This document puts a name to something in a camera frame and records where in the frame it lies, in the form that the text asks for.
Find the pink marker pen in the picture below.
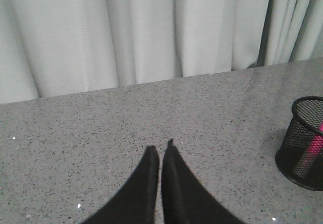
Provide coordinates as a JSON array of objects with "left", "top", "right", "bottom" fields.
[{"left": 293, "top": 134, "right": 322, "bottom": 178}]

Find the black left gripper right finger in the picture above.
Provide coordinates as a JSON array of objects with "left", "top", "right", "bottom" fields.
[{"left": 161, "top": 139, "right": 243, "bottom": 223}]

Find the light grey curtain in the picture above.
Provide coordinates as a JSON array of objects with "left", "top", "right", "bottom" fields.
[{"left": 1, "top": 0, "right": 322, "bottom": 103}]

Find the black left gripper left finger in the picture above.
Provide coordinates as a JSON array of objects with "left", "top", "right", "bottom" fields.
[{"left": 84, "top": 146, "right": 159, "bottom": 223}]

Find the black mesh pen holder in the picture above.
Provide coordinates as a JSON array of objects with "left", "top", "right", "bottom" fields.
[{"left": 275, "top": 96, "right": 322, "bottom": 191}]

